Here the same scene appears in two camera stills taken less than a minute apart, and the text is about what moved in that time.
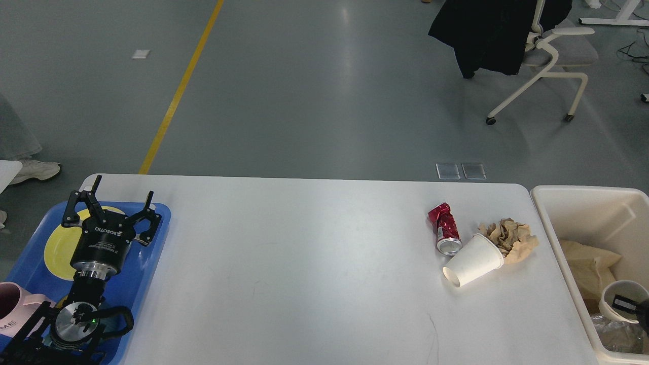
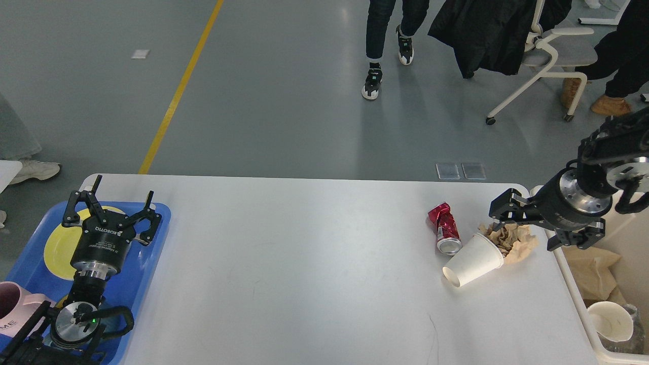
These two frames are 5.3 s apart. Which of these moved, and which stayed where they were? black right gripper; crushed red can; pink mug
Moved: black right gripper
Stayed: crushed red can; pink mug
